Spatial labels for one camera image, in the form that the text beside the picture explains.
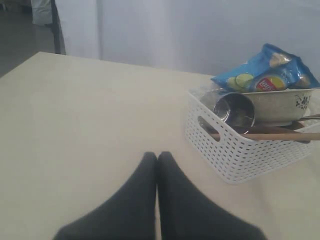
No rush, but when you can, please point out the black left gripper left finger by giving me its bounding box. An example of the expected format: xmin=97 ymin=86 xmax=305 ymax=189
xmin=54 ymin=152 xmax=157 ymax=240

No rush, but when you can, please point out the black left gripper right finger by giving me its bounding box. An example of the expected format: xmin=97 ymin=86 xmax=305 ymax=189
xmin=156 ymin=151 xmax=264 ymax=240

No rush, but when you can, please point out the light wooden chopstick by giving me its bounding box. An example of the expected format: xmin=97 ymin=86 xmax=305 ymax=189
xmin=209 ymin=132 xmax=320 ymax=142

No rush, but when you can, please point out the dark wooden spoon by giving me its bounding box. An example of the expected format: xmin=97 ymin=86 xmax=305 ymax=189
xmin=231 ymin=121 xmax=305 ymax=135

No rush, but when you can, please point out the brown wooden chopstick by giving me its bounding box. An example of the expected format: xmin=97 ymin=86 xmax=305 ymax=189
xmin=299 ymin=113 xmax=320 ymax=121

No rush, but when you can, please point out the white plastic woven basket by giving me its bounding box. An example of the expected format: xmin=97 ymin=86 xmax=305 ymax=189
xmin=185 ymin=88 xmax=320 ymax=185

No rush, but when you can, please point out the stainless steel cup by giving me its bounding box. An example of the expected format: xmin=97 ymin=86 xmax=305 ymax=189
xmin=200 ymin=90 xmax=256 ymax=127

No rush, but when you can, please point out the speckled ceramic floral bowl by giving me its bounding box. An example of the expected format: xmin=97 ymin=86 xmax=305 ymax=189
xmin=244 ymin=89 xmax=314 ymax=126

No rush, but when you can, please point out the blue Lays chip bag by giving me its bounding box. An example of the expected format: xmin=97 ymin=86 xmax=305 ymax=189
xmin=211 ymin=43 xmax=320 ymax=93

